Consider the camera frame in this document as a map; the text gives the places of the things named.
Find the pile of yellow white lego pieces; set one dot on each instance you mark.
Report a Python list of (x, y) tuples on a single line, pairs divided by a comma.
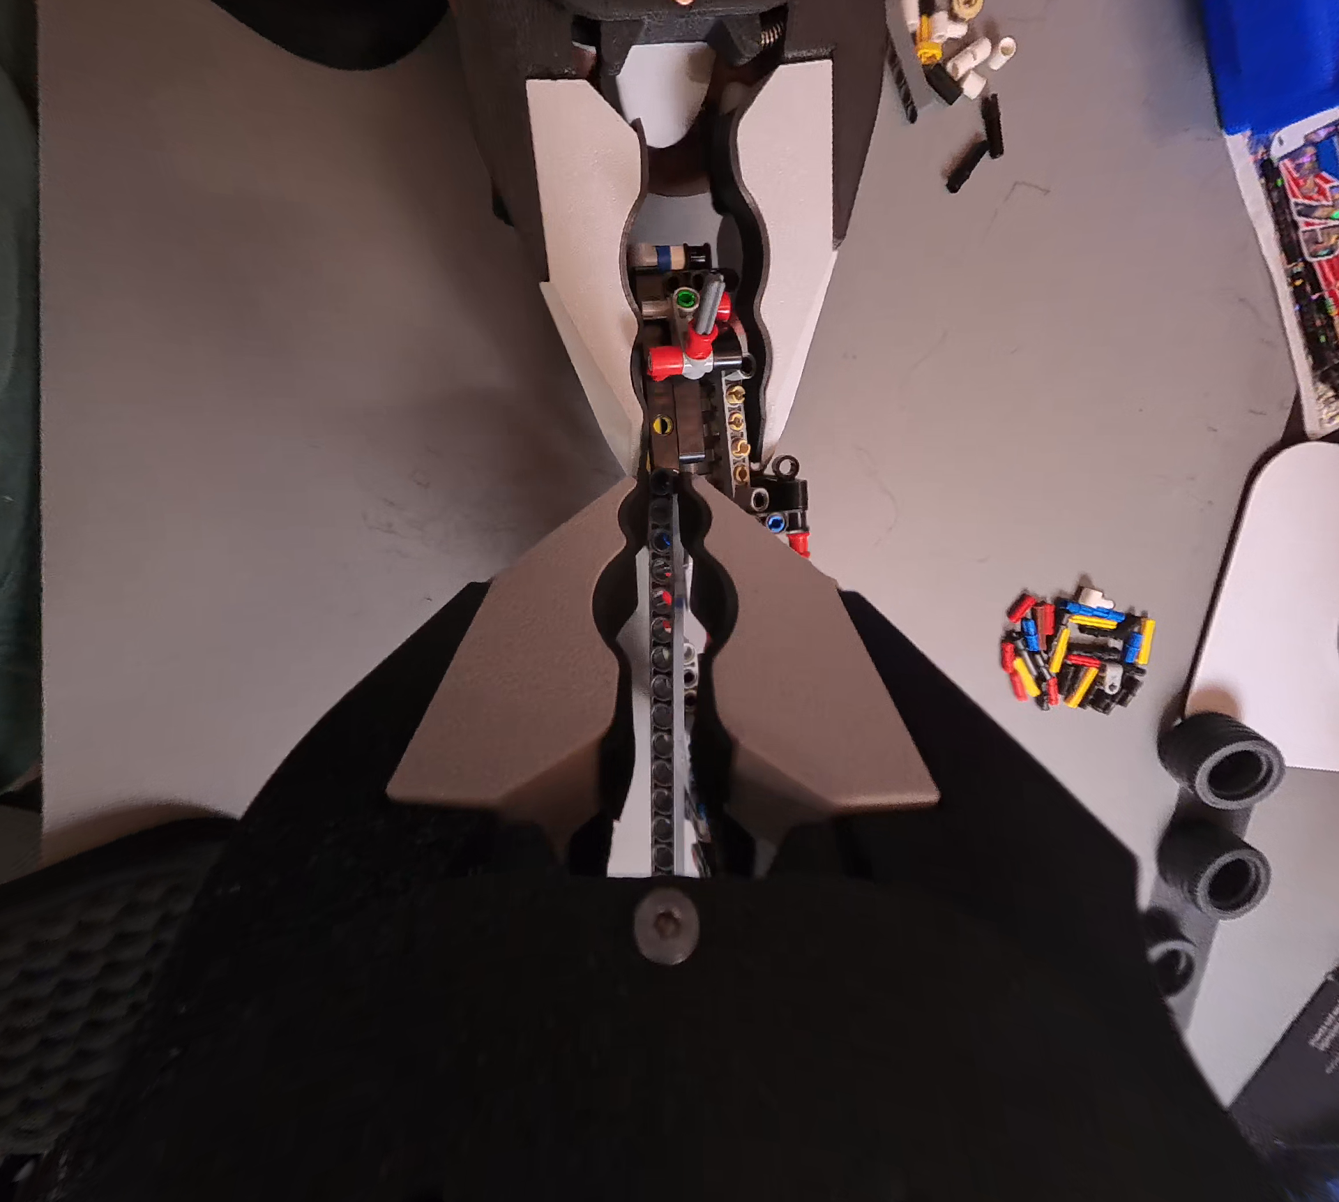
[(948, 18)]

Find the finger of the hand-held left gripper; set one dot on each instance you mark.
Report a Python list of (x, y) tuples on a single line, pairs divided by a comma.
[(801, 176), (576, 206)]

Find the black rubber tyre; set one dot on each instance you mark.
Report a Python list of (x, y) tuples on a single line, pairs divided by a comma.
[(1194, 856), (1203, 751), (1162, 944)]

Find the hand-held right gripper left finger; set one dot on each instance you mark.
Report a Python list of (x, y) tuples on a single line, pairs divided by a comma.
[(514, 698)]

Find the black mesh chair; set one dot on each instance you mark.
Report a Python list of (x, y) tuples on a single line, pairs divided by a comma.
[(84, 961)]

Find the colourful printed booklet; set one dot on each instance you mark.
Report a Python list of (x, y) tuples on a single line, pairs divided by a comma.
[(1303, 259)]

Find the lego technic assembly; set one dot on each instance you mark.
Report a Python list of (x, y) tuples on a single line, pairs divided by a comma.
[(662, 698)]

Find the white rounded sheet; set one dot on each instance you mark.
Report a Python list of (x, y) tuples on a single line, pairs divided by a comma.
[(1282, 595)]

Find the pile of coloured lego pins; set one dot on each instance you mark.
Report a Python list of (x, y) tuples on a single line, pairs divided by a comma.
[(1079, 646)]

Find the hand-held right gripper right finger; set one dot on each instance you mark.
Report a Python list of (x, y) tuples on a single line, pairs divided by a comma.
[(816, 698)]

